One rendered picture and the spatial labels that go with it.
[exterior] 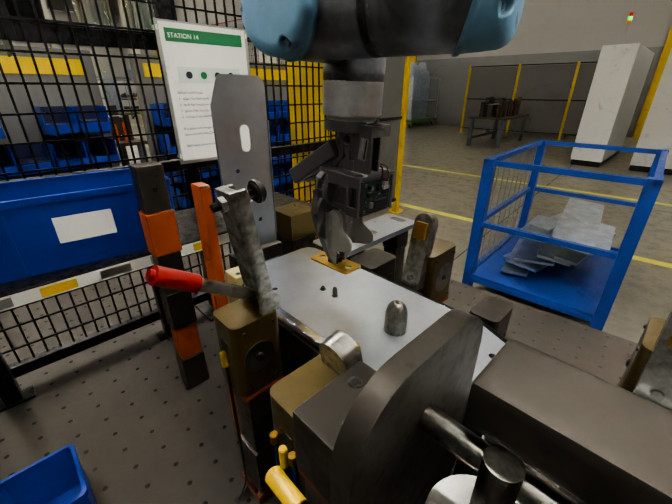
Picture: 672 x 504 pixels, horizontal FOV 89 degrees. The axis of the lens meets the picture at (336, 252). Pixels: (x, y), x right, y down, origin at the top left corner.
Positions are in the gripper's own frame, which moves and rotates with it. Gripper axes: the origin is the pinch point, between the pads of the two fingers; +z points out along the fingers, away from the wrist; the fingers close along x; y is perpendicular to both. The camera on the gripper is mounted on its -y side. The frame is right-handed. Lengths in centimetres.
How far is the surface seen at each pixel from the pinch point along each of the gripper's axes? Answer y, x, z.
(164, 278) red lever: 0.7, -25.5, -5.6
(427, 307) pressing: 12.9, 8.2, 7.7
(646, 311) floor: 47, 242, 106
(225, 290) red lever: 0.6, -19.2, -1.3
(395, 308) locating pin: 13.0, -1.0, 3.4
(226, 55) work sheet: -56, 15, -29
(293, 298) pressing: -4.1, -5.6, 8.4
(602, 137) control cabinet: -94, 767, 55
